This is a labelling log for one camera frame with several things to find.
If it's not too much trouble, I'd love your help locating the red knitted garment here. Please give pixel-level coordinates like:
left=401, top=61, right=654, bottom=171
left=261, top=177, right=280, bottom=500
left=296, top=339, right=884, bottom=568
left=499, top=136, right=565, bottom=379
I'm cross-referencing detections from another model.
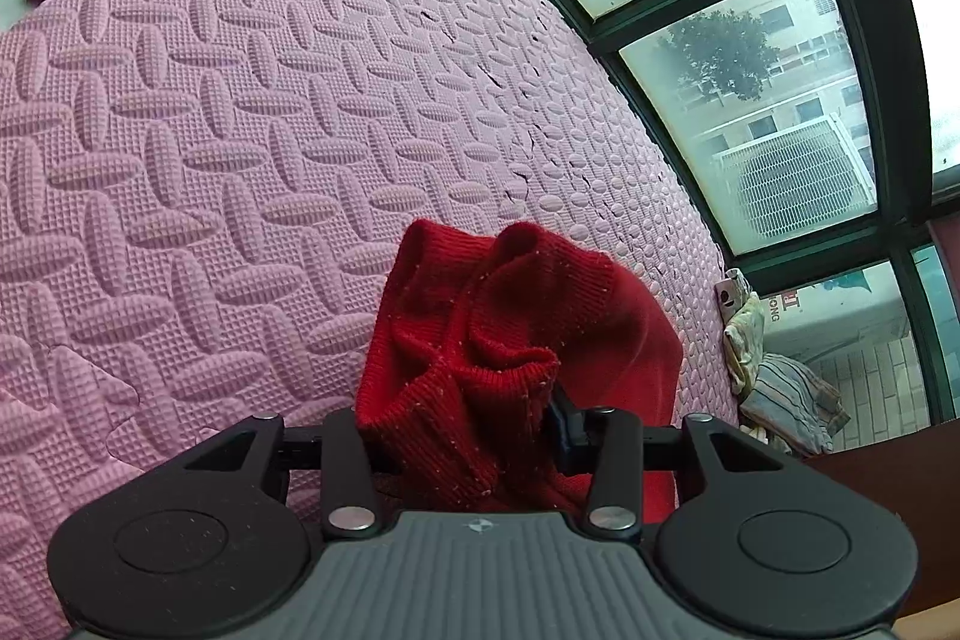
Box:
left=356, top=220, right=683, bottom=515

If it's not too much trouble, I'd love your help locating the floral folded cloth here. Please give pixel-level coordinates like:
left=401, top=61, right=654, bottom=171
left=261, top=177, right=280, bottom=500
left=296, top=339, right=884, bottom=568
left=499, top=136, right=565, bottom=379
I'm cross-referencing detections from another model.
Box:
left=722, top=292, right=765, bottom=398

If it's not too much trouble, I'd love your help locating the striped folded cloth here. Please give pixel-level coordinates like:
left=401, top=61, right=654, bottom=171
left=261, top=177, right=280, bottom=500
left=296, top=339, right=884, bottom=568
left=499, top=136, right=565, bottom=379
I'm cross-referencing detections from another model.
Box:
left=740, top=354, right=850, bottom=456

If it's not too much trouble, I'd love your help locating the white patterned small cloth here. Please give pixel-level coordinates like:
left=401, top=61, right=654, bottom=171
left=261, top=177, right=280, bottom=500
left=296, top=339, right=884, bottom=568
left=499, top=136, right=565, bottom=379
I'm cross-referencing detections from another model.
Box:
left=715, top=268, right=754, bottom=323

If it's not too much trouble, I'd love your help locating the brown wooden furniture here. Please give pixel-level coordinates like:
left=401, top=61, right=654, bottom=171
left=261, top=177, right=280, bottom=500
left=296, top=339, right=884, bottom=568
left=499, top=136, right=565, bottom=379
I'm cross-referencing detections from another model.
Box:
left=805, top=417, right=960, bottom=619

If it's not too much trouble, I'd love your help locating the pink foam puzzle mat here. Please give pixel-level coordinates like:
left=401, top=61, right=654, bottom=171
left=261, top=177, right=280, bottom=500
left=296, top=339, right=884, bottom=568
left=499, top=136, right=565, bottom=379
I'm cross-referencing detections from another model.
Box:
left=2, top=0, right=736, bottom=638

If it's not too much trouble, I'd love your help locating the green window frame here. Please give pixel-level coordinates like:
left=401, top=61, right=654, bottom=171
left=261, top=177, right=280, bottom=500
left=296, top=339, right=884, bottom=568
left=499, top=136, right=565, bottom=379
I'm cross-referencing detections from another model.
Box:
left=550, top=0, right=957, bottom=438

